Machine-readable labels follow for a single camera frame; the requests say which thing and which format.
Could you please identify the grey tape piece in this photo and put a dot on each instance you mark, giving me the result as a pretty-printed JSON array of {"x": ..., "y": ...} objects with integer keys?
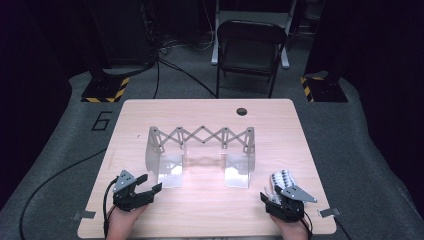
[
  {"x": 329, "y": 212},
  {"x": 83, "y": 215}
]

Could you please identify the black stand base striped edge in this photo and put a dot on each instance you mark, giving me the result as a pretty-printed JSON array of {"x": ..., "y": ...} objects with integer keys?
[
  {"x": 325, "y": 90},
  {"x": 103, "y": 89}
]

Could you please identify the person's right hand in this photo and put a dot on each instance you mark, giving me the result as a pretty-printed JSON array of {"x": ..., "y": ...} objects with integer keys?
[{"x": 291, "y": 231}]

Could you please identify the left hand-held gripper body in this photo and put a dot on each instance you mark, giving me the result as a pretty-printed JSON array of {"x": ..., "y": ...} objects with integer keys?
[{"x": 125, "y": 198}]

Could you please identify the white black patterned cloth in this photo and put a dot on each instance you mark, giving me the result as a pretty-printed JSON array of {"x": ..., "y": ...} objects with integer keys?
[{"x": 282, "y": 178}]

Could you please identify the black folding chair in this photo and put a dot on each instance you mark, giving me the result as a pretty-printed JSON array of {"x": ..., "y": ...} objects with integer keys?
[{"x": 250, "y": 50}]

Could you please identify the person's left hand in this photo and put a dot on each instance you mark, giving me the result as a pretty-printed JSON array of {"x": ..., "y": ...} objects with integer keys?
[{"x": 121, "y": 225}]

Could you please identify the expandable metal book rack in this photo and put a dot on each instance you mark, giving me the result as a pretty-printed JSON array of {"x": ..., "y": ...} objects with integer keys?
[{"x": 170, "y": 170}]

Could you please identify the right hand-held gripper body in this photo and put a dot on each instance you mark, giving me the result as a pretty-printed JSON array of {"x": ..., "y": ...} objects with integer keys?
[{"x": 288, "y": 208}]

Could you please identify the dark cabinet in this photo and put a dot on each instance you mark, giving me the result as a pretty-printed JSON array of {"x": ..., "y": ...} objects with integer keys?
[{"x": 123, "y": 33}]

